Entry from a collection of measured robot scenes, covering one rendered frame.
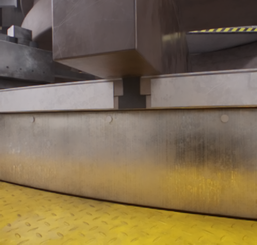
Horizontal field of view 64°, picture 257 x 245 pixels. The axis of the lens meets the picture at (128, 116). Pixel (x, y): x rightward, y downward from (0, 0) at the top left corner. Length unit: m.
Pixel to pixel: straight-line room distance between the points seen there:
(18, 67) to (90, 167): 1.04
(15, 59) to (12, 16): 3.53
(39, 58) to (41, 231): 1.24
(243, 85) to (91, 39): 0.31
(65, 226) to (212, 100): 0.39
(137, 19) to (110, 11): 0.04
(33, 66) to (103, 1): 1.23
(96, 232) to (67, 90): 0.34
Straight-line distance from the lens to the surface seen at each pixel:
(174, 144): 0.49
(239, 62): 5.54
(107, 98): 0.50
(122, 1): 0.33
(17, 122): 0.76
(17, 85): 1.56
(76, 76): 1.84
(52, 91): 0.60
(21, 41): 1.67
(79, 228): 0.47
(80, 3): 0.36
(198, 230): 0.47
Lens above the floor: 0.22
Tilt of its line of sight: level
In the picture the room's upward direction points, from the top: 1 degrees counter-clockwise
